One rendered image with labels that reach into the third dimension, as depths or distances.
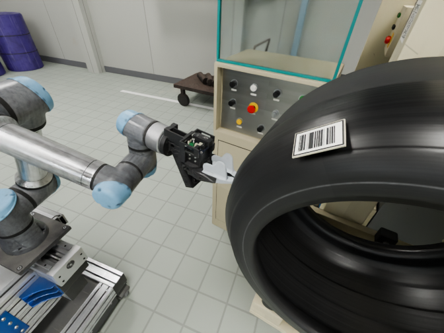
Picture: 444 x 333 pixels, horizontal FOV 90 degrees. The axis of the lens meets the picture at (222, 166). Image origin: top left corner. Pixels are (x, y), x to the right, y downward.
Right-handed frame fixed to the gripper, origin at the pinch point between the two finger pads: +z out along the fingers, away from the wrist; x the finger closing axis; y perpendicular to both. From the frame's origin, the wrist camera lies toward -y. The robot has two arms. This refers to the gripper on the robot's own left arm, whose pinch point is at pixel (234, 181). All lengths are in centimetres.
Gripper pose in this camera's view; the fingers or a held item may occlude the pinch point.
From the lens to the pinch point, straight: 52.9
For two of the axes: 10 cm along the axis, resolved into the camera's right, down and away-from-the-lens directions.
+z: 8.6, 4.2, -3.0
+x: 5.0, -5.3, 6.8
